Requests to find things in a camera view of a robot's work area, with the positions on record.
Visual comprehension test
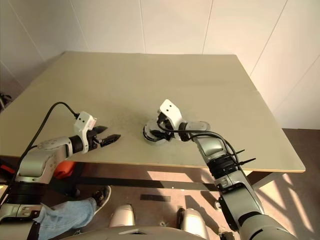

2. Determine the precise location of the dark patterned sneaker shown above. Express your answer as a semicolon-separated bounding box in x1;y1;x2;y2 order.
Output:
91;185;112;215

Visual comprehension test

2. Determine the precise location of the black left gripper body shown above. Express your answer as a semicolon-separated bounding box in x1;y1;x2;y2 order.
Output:
86;129;104;151

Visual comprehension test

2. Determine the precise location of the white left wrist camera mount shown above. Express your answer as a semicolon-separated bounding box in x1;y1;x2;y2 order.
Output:
74;112;98;152

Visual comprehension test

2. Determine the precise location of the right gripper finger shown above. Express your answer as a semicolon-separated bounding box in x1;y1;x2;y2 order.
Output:
156;112;167;126
149;129;167;138

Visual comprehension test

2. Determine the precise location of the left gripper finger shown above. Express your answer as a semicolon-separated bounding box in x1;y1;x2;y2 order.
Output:
93;125;109;135
100;134;122;147

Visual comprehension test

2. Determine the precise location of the person's leg in jeans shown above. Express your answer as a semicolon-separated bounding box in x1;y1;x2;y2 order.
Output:
37;197;98;240

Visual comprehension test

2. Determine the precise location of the grey robot torso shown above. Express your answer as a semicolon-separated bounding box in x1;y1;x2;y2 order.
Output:
74;226;212;240

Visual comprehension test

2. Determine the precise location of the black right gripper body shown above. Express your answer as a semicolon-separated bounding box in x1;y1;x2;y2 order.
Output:
162;121;176;141

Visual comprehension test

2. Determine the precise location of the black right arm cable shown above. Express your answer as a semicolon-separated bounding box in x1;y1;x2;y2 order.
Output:
156;117;242;168

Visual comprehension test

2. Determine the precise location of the black table frame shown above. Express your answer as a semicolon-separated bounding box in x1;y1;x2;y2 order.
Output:
49;161;285;201

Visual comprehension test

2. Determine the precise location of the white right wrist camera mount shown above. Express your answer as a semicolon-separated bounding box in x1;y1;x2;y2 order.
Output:
159;99;186;132

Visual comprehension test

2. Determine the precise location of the orange object under table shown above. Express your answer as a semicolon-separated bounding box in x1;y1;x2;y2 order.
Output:
53;161;76;180

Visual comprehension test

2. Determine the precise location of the silver rounded robot leg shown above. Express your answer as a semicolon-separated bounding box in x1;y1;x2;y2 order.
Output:
109;204;137;228
176;207;210;240

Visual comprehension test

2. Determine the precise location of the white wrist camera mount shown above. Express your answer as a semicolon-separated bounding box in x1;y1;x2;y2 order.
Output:
74;112;98;152
159;99;186;132

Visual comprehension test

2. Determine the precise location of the dark cart at wall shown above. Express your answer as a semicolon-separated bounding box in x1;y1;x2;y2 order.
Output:
0;93;12;111

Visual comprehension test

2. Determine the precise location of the grey gear with red ring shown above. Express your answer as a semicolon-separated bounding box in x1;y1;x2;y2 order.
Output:
142;119;174;146

